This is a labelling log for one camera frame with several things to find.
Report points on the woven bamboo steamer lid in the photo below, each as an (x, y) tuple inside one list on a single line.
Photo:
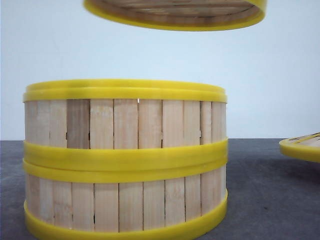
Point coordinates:
[(305, 147)]

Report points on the front bamboo steamer basket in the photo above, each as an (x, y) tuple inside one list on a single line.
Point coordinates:
[(183, 208)]

